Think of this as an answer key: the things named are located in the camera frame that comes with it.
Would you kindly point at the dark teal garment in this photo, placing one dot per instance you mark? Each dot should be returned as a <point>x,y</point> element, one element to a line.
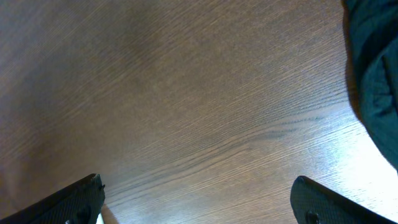
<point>373,46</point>

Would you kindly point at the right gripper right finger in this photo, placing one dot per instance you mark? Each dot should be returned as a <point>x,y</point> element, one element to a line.
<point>313,203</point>

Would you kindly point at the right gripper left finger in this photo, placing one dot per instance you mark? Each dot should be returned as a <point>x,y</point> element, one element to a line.
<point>78,203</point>

